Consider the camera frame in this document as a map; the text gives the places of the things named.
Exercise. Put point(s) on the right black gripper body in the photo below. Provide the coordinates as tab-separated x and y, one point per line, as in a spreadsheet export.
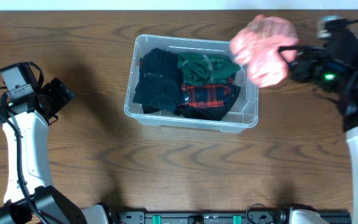
332	74

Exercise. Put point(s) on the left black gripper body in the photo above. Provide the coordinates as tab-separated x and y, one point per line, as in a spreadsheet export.
58	92

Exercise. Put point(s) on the pink shirt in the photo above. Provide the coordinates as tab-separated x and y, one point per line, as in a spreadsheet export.
256	46

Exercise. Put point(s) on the black shirt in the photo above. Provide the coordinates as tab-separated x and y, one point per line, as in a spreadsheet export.
215	114

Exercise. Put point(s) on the dark navy garment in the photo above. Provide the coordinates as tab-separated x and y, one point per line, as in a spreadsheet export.
159	82

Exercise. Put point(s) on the dark green garment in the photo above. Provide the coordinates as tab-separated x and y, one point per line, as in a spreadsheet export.
202	69

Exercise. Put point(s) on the red navy plaid shirt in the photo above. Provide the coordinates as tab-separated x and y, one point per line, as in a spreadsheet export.
207	96

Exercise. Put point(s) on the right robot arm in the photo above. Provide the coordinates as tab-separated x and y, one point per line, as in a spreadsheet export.
343	45

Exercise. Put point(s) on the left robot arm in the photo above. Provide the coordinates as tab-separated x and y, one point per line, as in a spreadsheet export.
24	116

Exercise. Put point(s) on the clear plastic storage bin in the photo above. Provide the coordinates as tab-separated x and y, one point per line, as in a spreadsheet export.
244	113

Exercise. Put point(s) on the black mounting rail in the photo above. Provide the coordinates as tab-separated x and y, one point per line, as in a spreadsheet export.
253	216

